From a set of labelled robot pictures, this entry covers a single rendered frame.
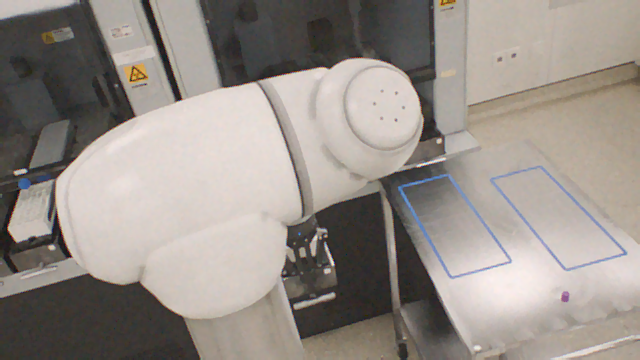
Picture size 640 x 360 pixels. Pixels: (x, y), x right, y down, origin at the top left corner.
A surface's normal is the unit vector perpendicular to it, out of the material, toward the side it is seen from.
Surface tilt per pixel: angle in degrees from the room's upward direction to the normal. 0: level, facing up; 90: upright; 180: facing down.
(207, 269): 83
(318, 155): 70
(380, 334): 0
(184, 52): 90
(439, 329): 0
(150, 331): 90
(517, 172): 0
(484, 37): 90
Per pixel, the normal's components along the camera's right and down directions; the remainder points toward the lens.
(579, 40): 0.23, 0.55
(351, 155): -0.15, 0.66
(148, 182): 0.07, -0.12
